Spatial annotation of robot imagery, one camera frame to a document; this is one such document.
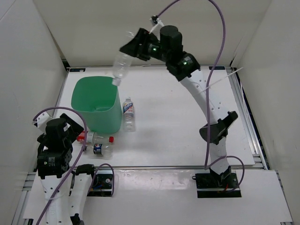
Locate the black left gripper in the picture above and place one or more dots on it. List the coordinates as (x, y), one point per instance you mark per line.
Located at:
(75, 129)

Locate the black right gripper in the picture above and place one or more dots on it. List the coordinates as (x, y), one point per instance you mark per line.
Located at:
(142, 38)

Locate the clear bottle blue cap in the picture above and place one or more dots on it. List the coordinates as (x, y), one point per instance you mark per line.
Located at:
(122, 62)

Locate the clear bottle blue white label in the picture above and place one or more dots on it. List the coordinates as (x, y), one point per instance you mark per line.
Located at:
(128, 115)

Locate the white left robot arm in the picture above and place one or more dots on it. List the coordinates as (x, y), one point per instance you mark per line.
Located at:
(65, 187)

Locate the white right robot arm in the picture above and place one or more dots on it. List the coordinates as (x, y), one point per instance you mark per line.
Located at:
(188, 72)

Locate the green plastic bin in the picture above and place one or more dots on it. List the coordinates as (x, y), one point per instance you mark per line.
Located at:
(97, 100)

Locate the clear bottle red label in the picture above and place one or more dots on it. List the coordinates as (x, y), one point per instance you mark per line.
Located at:
(93, 137)

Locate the clear Pepsi bottle black cap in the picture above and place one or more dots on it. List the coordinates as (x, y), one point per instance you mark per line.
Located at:
(98, 149)

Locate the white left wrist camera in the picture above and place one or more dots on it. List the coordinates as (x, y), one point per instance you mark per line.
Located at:
(41, 121)

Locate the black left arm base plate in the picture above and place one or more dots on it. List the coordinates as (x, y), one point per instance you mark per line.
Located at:
(102, 184)

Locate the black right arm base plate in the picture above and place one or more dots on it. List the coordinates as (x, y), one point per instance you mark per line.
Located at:
(208, 187)

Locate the aluminium table frame rail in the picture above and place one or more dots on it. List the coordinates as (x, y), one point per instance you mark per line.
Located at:
(252, 134)

